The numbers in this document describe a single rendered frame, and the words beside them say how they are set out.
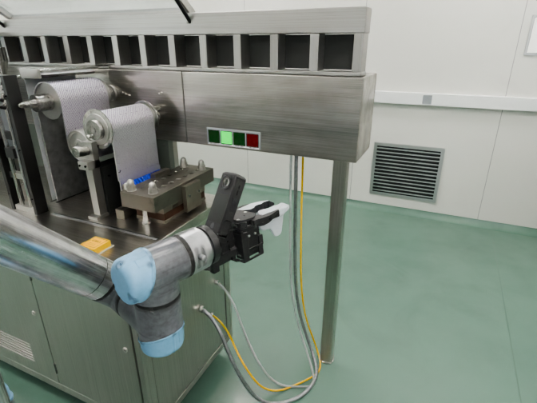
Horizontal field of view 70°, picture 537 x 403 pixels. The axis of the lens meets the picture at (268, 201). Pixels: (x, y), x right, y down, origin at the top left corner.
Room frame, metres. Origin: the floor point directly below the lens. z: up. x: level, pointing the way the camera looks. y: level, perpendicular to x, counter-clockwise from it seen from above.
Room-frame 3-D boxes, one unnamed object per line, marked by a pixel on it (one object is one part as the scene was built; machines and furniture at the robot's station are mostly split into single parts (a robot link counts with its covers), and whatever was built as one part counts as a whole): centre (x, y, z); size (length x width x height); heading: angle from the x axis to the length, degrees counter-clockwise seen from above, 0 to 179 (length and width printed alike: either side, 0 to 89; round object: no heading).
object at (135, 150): (1.51, 0.53, 1.15); 0.23 x 0.01 x 0.18; 155
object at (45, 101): (1.51, 0.87, 1.34); 0.06 x 0.06 x 0.06; 65
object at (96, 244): (1.14, 0.59, 0.91); 0.07 x 0.07 x 0.02; 65
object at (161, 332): (0.53, 0.20, 1.11); 0.11 x 0.08 x 0.11; 47
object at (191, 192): (1.47, 0.31, 0.97); 0.10 x 0.03 x 0.11; 155
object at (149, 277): (0.52, 0.18, 1.21); 0.11 x 0.08 x 0.09; 137
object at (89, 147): (1.40, 0.68, 1.05); 0.06 x 0.05 x 0.31; 155
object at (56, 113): (1.65, 0.81, 1.34); 0.25 x 0.14 x 0.14; 155
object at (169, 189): (1.50, 0.40, 1.00); 0.40 x 0.16 x 0.06; 155
